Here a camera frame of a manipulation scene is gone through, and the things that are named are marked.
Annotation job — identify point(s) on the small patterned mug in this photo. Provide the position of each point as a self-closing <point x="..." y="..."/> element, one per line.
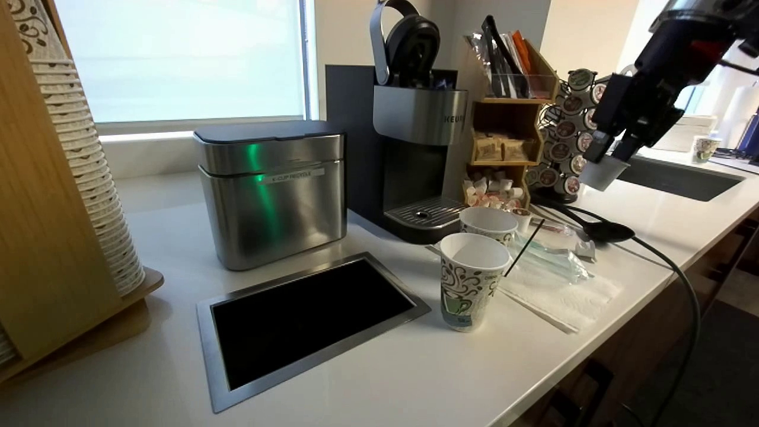
<point x="705" y="149"/>

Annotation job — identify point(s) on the patterned paper cup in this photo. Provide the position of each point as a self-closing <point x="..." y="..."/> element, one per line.
<point x="490" y="226"/>
<point x="465" y="292"/>

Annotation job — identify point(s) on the brown sugar packets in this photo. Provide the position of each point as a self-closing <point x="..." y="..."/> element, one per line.
<point x="500" y="149"/>

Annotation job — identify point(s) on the stainless steel bin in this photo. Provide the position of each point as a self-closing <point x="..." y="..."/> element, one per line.
<point x="270" y="206"/>

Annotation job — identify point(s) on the steel counter trash chute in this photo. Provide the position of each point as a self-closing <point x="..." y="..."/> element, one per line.
<point x="215" y="356"/>

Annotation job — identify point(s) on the dark sink basin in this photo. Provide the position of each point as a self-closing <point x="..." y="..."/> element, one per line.
<point x="688" y="182"/>

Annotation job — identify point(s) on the white paper towel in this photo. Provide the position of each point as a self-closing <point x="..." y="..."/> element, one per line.
<point x="585" y="304"/>

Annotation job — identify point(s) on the clear zip bag green seal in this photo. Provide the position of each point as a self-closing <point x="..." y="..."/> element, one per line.
<point x="553" y="261"/>

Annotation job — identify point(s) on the black stir stick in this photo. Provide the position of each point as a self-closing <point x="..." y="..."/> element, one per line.
<point x="525" y="248"/>

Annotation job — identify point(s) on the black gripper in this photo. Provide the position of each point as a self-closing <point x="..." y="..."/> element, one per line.
<point x="688" y="62"/>

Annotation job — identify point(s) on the orange packets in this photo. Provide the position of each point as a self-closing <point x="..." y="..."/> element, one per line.
<point x="524" y="50"/>

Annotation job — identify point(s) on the black silver coffee machine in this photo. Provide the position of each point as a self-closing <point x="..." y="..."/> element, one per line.
<point x="412" y="120"/>

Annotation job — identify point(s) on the under counter cabinet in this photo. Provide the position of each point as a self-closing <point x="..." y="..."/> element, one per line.
<point x="602" y="371"/>

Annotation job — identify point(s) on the coffee pod carousel rack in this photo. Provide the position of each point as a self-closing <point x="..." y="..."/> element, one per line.
<point x="561" y="135"/>

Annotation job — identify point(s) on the wooden condiment organizer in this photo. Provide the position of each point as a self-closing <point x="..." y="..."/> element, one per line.
<point x="506" y="120"/>

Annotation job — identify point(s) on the pile of creamer cups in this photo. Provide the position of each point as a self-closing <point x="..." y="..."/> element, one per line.
<point x="495" y="193"/>

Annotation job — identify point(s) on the black tongs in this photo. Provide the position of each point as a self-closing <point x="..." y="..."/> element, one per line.
<point x="500" y="55"/>

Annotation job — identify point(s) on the stack of paper cups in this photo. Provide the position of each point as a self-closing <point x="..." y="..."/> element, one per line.
<point x="86" y="175"/>

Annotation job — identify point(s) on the wooden cup dispenser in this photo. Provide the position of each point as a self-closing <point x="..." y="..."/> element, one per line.
<point x="40" y="239"/>

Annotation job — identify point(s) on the black plastic spoon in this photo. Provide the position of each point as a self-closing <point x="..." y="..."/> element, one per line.
<point x="608" y="234"/>

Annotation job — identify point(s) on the bright window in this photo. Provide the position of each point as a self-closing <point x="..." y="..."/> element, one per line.
<point x="181" y="55"/>

